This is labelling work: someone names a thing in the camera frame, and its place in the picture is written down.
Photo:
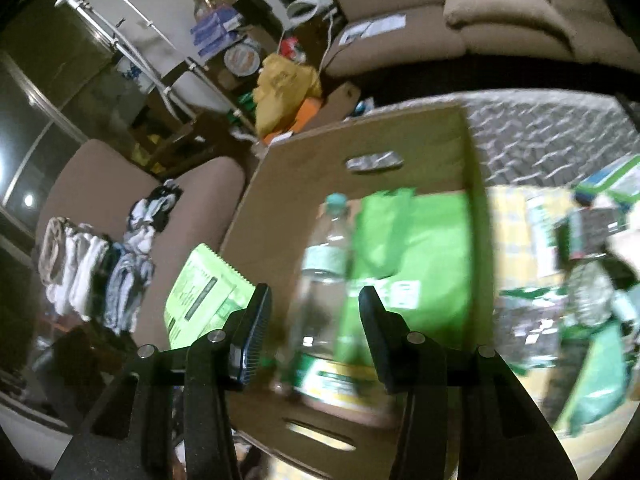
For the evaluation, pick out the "green yellow packet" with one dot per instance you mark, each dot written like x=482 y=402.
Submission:
x=330 y=382

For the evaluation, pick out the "yellow plastic bag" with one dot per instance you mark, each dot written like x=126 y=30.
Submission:
x=280 y=90

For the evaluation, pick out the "brown armchair with folded clothes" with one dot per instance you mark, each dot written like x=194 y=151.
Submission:
x=100 y=175

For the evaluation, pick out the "pebble pattern mat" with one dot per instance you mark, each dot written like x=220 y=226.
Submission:
x=540 y=140

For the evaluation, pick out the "green blue flat box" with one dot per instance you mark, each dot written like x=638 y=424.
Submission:
x=610 y=180

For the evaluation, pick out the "cardboard box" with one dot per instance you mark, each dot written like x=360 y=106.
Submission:
x=300 y=180

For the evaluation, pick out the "white green packet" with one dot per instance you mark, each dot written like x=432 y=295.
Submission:
x=542 y=230

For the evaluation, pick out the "pile of folded clothes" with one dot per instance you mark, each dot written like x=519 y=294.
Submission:
x=85 y=265

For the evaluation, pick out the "bright green serrated packet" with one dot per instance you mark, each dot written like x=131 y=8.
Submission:
x=200 y=290

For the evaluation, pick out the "clear plastic bottle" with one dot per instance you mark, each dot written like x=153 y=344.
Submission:
x=320 y=280

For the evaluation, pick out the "white papers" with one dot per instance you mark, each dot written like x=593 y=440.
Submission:
x=375 y=27

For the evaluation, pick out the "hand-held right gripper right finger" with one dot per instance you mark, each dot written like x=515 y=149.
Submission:
x=380 y=332

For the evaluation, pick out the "black white socks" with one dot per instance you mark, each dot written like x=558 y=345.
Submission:
x=155 y=210

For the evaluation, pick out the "sliding glass door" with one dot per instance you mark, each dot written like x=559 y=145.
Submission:
x=30 y=160

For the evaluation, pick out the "round tin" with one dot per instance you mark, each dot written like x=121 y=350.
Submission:
x=241 y=59

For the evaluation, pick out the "orange box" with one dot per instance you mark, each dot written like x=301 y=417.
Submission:
x=307 y=110

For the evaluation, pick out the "green tote bag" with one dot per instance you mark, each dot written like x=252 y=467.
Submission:
x=425 y=260

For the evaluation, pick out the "dark green packet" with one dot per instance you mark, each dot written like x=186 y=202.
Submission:
x=595 y=380

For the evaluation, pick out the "purple tissue packs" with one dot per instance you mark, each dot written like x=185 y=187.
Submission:
x=215 y=30

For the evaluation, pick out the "yellow checked cloth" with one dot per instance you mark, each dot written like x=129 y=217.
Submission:
x=515 y=230

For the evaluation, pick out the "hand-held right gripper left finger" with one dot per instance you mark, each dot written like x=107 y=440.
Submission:
x=250 y=330

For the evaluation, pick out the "brown cushion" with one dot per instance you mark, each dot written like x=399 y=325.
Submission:
x=500 y=10

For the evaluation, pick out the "dark striped packet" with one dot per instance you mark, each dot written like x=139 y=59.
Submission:
x=580 y=232

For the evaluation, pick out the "brown sofa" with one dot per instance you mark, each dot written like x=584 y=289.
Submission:
x=400 y=45

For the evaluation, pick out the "black white patterned packet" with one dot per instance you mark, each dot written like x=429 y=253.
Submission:
x=530 y=330

